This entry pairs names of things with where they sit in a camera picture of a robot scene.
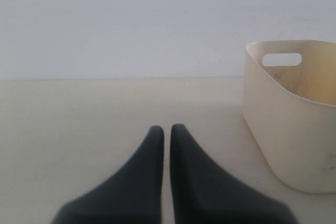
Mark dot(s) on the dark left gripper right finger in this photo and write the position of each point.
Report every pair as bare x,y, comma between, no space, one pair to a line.
203,192

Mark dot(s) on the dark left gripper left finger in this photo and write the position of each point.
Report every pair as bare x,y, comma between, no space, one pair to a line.
131,195

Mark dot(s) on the cream plastic bin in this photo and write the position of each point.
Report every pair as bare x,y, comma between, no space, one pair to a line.
289,107

